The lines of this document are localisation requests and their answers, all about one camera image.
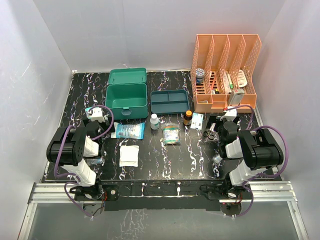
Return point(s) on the brown glass medicine bottle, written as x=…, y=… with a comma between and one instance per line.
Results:
x=187, y=119

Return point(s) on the white plastic medicine bottle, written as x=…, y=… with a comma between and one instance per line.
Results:
x=154, y=122

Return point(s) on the white tube packages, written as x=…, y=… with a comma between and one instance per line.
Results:
x=227, y=82

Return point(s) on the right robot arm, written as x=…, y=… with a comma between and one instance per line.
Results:
x=258, y=150

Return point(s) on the blue white bandage roll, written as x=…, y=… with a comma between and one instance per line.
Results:
x=217, y=159

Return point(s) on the rubber gloves clear package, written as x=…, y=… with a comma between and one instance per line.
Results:
x=171, y=133

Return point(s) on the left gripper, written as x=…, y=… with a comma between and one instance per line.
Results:
x=104, y=124

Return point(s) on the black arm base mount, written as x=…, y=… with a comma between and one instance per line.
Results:
x=164, y=194

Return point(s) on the green medicine kit box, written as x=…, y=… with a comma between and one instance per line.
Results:
x=127, y=93

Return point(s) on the blue mask package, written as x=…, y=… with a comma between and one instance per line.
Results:
x=128, y=131

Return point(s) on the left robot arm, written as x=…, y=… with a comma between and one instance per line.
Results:
x=73, y=148

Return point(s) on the white gauze pad package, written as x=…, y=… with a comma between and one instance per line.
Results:
x=129, y=156

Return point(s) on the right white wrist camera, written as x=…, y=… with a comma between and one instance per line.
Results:
x=230, y=113

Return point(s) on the clear bag blue items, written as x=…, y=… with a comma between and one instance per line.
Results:
x=95, y=161

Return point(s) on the small teal zip bag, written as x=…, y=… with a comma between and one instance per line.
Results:
x=87, y=112

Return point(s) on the black handled scissors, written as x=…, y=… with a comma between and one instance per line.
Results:
x=209, y=131

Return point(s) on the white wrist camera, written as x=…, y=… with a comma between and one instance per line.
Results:
x=96, y=114
x=230, y=113

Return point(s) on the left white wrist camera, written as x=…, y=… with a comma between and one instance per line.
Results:
x=96, y=114

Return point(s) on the white grey device box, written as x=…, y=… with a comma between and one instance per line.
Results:
x=236, y=97

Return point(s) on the white blister card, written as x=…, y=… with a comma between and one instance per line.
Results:
x=241, y=79

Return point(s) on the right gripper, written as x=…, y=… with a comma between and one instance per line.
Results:
x=215, y=119

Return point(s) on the aluminium frame rail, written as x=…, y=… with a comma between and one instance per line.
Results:
x=170, y=211

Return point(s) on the dark teal divider tray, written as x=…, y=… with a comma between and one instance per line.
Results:
x=168, y=102

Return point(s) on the blue lid round jar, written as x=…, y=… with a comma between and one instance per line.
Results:
x=199, y=75

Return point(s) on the orange file organizer rack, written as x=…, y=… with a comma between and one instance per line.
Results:
x=221, y=64

